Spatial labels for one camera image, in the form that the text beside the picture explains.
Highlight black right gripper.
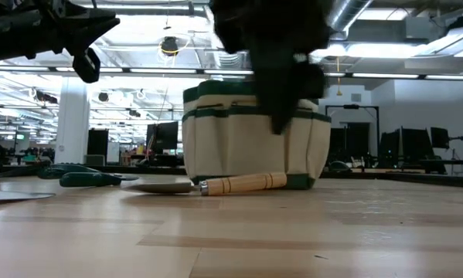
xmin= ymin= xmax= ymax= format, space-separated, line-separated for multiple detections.
xmin=209 ymin=0 xmax=332 ymax=135

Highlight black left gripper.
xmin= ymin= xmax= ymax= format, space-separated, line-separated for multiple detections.
xmin=26 ymin=0 xmax=121 ymax=84

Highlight canvas gardening bag green trim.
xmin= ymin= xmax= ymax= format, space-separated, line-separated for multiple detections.
xmin=182 ymin=79 xmax=332 ymax=191

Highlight green handled pruning shears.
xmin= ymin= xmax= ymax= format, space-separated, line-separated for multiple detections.
xmin=36 ymin=162 xmax=140 ymax=188

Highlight long ceiling light strip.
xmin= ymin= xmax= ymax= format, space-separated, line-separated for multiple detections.
xmin=323 ymin=71 xmax=463 ymax=81
xmin=0 ymin=66 xmax=255 ymax=75

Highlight black partition panels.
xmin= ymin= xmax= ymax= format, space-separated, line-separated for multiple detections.
xmin=329 ymin=122 xmax=371 ymax=171

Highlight white building pillar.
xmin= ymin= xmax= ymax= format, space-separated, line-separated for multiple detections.
xmin=54 ymin=76 xmax=91 ymax=165

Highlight black cabinet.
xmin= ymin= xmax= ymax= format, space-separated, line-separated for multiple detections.
xmin=87 ymin=128 xmax=110 ymax=157

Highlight black double monitor set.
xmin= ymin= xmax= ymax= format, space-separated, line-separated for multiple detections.
xmin=377 ymin=126 xmax=433 ymax=165

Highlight black computer monitor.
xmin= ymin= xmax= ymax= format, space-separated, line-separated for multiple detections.
xmin=145 ymin=120 xmax=179 ymax=156

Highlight small black monitor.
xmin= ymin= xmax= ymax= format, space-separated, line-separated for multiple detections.
xmin=430 ymin=126 xmax=451 ymax=150

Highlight black tubular frame stand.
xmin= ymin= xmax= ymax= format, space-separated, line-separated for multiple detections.
xmin=325 ymin=103 xmax=381 ymax=171

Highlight wide silver spiral duct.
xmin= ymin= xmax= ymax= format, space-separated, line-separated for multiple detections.
xmin=215 ymin=52 xmax=251 ymax=70

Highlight black ceiling device yellow cable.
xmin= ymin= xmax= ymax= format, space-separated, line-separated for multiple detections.
xmin=160 ymin=36 xmax=180 ymax=57

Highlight narrow silver spiral duct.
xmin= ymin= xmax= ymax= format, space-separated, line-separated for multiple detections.
xmin=326 ymin=0 xmax=373 ymax=32

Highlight grey rectangular air duct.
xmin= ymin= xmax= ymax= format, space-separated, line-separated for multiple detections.
xmin=346 ymin=17 xmax=448 ymax=43

